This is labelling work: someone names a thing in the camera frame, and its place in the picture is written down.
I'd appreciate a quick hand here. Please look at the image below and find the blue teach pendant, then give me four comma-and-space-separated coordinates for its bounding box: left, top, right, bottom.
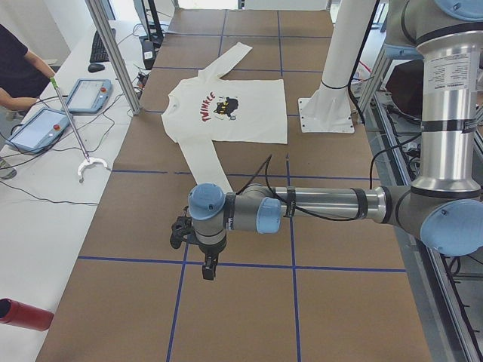
6, 107, 69, 153
66, 78, 112, 115

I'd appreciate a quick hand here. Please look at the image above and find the aluminium frame post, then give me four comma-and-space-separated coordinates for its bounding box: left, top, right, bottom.
85, 0, 141, 115

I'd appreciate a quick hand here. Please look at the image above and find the person in black shirt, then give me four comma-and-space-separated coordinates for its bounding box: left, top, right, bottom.
1, 25, 55, 111

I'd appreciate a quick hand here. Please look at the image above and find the far blue teach pendant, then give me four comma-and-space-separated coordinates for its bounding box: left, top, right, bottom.
66, 78, 112, 115

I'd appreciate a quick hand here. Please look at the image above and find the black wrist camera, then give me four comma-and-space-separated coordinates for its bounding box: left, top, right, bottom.
170, 216, 198, 250

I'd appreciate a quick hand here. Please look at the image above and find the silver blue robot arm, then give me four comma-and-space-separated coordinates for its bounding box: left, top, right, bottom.
187, 1, 482, 280

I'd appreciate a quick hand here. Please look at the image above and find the black power adapter white label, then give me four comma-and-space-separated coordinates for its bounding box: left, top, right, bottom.
141, 40, 156, 70

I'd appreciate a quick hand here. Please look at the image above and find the black computer mouse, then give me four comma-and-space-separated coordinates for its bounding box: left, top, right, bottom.
88, 63, 105, 73

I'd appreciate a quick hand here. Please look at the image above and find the black keyboard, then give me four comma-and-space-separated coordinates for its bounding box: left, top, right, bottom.
90, 31, 109, 63

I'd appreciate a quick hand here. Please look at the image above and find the red cylinder bottle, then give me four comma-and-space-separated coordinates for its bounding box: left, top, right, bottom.
1, 298, 54, 331

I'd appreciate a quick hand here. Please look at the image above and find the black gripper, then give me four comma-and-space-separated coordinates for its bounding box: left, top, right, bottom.
198, 241, 226, 281

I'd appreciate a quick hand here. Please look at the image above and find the reacher grabber stick white claw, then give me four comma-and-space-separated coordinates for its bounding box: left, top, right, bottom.
49, 77, 109, 183

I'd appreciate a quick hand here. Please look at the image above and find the white pillar with base plate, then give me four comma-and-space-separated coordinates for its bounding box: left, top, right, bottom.
298, 1, 354, 133

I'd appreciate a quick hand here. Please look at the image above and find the near blue teach pendant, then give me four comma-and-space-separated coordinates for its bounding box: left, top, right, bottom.
6, 107, 69, 153

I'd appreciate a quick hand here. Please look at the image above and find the cream long sleeve cat shirt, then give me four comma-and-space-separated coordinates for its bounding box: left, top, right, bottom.
162, 42, 288, 193

